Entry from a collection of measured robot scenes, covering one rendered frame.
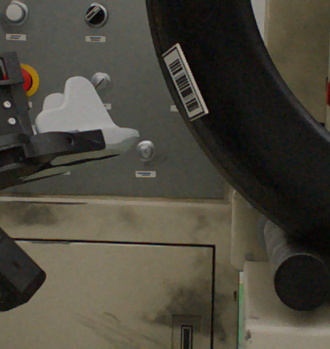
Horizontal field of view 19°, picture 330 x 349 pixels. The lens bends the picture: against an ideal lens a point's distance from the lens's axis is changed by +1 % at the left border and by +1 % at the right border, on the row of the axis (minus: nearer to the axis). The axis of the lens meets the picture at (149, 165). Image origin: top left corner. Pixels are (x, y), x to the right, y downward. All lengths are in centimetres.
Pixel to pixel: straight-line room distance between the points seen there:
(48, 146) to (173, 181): 81
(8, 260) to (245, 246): 52
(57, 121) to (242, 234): 48
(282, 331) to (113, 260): 66
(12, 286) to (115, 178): 83
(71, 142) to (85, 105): 5
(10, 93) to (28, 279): 13
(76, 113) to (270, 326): 24
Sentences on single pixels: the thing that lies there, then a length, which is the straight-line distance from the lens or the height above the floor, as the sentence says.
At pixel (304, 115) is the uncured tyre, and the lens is 77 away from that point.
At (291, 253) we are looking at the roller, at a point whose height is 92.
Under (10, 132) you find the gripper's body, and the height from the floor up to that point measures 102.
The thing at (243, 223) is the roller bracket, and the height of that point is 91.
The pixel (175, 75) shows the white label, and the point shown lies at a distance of 80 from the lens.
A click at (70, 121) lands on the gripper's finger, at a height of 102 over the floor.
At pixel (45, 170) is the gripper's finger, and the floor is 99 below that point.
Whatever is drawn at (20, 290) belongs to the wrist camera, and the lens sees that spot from 64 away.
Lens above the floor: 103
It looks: 3 degrees down
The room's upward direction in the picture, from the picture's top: 1 degrees clockwise
